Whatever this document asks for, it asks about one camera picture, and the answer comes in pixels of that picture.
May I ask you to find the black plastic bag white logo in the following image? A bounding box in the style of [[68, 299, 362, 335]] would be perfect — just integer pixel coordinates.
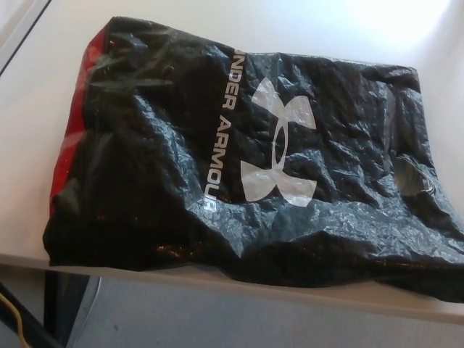
[[40, 16, 464, 305]]

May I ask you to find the grey metal desk leg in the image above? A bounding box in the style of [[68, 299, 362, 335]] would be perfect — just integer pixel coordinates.
[[43, 270, 104, 348]]

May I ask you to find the yellow cable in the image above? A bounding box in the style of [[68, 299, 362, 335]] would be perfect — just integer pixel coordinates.
[[0, 289, 27, 348]]

